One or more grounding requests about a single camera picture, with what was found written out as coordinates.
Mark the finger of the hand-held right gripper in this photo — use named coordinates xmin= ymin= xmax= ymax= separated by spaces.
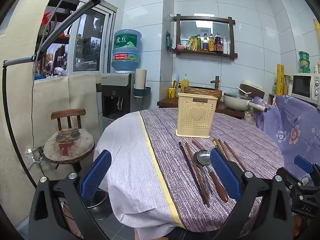
xmin=283 ymin=166 xmax=320 ymax=201
xmin=294 ymin=155 xmax=320 ymax=178

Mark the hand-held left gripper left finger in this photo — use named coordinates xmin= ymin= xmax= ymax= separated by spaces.
xmin=28 ymin=149 xmax=112 ymax=240

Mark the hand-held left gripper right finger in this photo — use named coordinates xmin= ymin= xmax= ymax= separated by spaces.
xmin=209 ymin=149 xmax=294 ymax=240

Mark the brown wooden chopstick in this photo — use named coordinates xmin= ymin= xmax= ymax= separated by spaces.
xmin=223 ymin=141 xmax=248 ymax=173
xmin=217 ymin=138 xmax=232 ymax=162
xmin=191 ymin=139 xmax=204 ymax=152
xmin=185 ymin=142 xmax=210 ymax=208

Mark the metal spoon with wooden handle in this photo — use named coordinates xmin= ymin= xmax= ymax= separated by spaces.
xmin=197 ymin=149 xmax=230 ymax=203

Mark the all-metal spoon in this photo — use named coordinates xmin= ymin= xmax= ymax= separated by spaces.
xmin=193 ymin=152 xmax=213 ymax=195

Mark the cream perforated utensil holder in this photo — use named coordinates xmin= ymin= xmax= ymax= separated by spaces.
xmin=175 ymin=92 xmax=217 ymax=138

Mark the purple floral cloth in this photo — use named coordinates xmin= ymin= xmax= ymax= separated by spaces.
xmin=254 ymin=94 xmax=320 ymax=188

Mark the paisley patterned cloth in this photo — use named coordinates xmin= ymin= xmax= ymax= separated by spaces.
xmin=244 ymin=107 xmax=258 ymax=128

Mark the wooden chair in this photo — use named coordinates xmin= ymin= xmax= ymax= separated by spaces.
xmin=50 ymin=109 xmax=87 ymax=173

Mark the white power strip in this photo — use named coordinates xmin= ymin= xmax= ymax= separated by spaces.
xmin=25 ymin=148 xmax=44 ymax=164

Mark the round table with cloth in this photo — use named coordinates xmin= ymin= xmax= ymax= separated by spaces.
xmin=139 ymin=108 xmax=285 ymax=232

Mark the white microwave oven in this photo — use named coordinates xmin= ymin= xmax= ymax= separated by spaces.
xmin=290 ymin=73 xmax=320 ymax=105

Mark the grey water dispenser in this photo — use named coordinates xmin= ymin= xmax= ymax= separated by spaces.
xmin=101 ymin=72 xmax=137 ymax=130

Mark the white rice spoon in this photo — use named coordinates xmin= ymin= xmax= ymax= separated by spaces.
xmin=236 ymin=87 xmax=252 ymax=97

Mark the yellow packaged roll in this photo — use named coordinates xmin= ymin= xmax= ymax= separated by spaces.
xmin=276 ymin=64 xmax=290 ymax=95

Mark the brown and white rice cooker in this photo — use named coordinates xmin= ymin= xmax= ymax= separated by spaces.
xmin=239 ymin=80 xmax=265 ymax=99

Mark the woven basket wash basin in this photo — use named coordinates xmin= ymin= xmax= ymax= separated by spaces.
xmin=183 ymin=86 xmax=223 ymax=103

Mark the dark wooden counter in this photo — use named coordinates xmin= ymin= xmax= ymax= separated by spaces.
xmin=157 ymin=97 xmax=247 ymax=119

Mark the yellow soap pump bottle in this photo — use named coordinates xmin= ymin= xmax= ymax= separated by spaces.
xmin=181 ymin=74 xmax=190 ymax=93

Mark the blue water jug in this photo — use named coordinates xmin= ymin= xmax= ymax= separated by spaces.
xmin=111 ymin=29 xmax=142 ymax=73

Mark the dark sauce bottle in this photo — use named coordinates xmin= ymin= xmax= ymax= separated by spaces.
xmin=214 ymin=32 xmax=224 ymax=53

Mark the aluminium sliding window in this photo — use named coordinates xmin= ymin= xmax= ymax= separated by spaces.
xmin=35 ymin=0 xmax=117 ymax=80

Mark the phone stand with boom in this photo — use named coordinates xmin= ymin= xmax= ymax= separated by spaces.
xmin=2 ymin=0 xmax=105 ymax=189

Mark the yellow seasoning bag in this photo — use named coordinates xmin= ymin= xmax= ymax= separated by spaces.
xmin=187 ymin=37 xmax=198 ymax=51

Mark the white pot with handle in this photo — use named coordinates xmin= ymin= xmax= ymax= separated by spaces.
xmin=223 ymin=92 xmax=268 ymax=112

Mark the teal wall-mounted holder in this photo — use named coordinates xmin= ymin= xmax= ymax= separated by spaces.
xmin=133 ymin=87 xmax=152 ymax=98

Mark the white cable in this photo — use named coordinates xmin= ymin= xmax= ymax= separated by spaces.
xmin=30 ymin=0 xmax=80 ymax=155

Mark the wooden framed wall shelf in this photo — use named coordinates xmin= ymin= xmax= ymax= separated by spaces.
xmin=172 ymin=14 xmax=238 ymax=60

